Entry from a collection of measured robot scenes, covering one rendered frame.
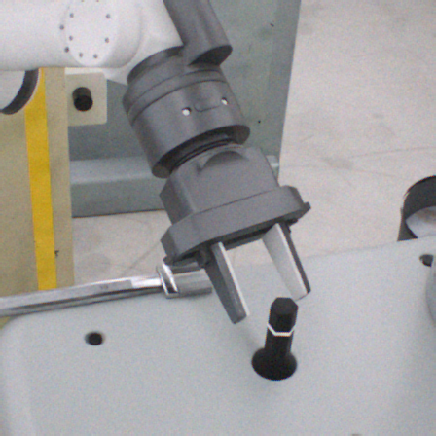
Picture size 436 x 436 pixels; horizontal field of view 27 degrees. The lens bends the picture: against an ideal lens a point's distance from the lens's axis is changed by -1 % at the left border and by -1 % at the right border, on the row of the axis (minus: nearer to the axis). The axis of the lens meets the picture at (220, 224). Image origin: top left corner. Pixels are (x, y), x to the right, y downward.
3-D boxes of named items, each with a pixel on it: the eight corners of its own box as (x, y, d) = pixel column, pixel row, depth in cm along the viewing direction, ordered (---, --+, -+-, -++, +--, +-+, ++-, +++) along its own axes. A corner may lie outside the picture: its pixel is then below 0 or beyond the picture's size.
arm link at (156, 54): (96, 141, 74) (47, 26, 76) (188, 135, 82) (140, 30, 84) (180, 63, 67) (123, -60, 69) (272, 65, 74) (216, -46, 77)
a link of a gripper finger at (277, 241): (307, 292, 71) (273, 221, 73) (291, 304, 74) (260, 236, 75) (323, 285, 72) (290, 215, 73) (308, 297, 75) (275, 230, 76)
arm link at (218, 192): (282, 237, 80) (227, 121, 83) (328, 194, 72) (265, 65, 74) (154, 282, 75) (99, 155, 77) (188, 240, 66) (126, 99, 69)
